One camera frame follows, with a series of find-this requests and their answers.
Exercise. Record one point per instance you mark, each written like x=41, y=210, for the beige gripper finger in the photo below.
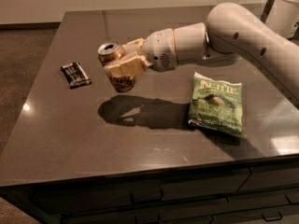
x=133, y=48
x=125, y=67

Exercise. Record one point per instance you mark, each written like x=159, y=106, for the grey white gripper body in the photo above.
x=159, y=49

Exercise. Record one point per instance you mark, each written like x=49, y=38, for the orange soda can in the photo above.
x=110, y=55

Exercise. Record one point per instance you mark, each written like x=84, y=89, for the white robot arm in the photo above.
x=230, y=30

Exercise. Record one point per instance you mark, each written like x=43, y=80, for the white cylindrical robot base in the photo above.
x=283, y=17

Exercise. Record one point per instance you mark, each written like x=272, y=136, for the black snack bar wrapper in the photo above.
x=75, y=75

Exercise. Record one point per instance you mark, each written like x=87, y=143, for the green kettle chips bag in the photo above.
x=216, y=105

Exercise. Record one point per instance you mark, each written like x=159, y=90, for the dark panel behind base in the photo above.
x=266, y=10

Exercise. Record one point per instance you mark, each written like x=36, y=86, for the dark drawer cabinet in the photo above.
x=266, y=192

